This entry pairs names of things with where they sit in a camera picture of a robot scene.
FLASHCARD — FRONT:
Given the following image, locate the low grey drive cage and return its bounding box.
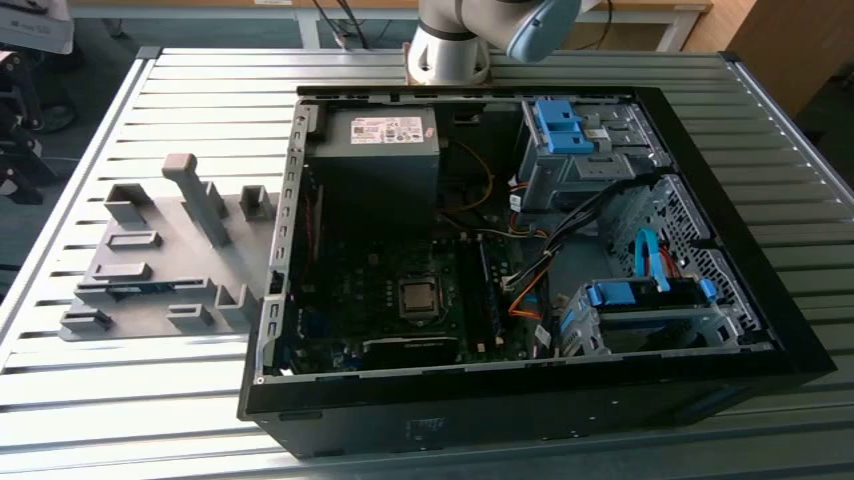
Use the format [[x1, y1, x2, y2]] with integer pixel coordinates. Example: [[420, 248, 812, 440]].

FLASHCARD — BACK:
[[556, 277, 775, 357]]

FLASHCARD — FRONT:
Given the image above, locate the blue carrier with disk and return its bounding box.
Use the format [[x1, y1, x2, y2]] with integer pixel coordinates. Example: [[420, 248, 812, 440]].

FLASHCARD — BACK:
[[585, 278, 720, 309]]

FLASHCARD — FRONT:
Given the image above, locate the blue RAM stick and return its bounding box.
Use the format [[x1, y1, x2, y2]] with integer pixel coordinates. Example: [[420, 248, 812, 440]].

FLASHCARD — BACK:
[[104, 282, 205, 297]]

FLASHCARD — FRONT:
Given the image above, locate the green motherboard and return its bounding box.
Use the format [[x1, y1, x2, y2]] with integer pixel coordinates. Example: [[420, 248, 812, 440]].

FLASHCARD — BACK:
[[292, 234, 541, 374]]

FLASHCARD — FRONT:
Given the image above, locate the grey parts rack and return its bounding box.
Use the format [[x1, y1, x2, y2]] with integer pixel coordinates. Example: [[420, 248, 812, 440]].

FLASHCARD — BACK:
[[57, 153, 279, 344]]

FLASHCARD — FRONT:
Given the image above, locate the black open PC case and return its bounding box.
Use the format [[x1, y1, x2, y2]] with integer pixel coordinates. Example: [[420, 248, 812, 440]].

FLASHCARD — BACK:
[[237, 84, 839, 459]]

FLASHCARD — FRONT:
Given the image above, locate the grey power supply unit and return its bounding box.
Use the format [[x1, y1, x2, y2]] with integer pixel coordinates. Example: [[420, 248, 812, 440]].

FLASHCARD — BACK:
[[307, 106, 443, 236]]

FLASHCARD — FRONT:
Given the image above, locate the orange flat cable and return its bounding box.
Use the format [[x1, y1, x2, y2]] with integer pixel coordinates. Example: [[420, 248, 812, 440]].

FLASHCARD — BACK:
[[507, 269, 555, 319]]

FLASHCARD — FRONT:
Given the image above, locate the thin orange wire loop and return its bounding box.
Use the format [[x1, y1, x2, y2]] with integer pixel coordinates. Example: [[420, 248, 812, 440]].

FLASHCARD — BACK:
[[436, 139, 495, 214]]

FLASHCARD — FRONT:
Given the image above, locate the white-framed wooden desk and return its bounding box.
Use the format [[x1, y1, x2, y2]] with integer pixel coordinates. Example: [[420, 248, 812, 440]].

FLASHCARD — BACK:
[[69, 0, 714, 52]]

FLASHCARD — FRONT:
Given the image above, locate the blue flat data cable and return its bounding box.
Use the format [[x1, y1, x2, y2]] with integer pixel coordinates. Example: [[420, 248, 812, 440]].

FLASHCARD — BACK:
[[634, 227, 672, 294]]

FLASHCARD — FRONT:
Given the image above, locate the blue empty disk carrier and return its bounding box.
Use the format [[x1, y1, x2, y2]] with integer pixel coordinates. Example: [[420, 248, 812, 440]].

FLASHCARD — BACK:
[[532, 99, 595, 156]]

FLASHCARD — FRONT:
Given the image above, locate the black cable bundle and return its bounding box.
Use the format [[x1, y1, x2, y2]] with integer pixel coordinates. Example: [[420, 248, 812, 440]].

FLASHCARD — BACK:
[[503, 174, 659, 296]]

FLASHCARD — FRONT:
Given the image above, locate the black wheeled cart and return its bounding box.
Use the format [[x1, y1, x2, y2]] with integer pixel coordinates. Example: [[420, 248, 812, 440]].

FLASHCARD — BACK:
[[25, 49, 86, 134]]

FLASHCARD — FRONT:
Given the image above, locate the black graphics card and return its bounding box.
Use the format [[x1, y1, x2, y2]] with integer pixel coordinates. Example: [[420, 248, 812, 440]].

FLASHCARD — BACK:
[[363, 335, 461, 371]]

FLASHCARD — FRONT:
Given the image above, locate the wooden cabinet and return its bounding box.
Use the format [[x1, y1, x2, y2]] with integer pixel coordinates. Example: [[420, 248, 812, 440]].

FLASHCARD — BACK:
[[683, 0, 854, 120]]

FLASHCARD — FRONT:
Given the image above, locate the tall grey drive cage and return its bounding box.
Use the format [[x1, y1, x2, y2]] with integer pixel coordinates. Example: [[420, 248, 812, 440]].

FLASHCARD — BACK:
[[516, 99, 672, 214]]

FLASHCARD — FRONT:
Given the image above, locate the silver CPU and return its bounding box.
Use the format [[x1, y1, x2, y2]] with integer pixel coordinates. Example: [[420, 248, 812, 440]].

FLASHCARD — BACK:
[[399, 279, 441, 317]]

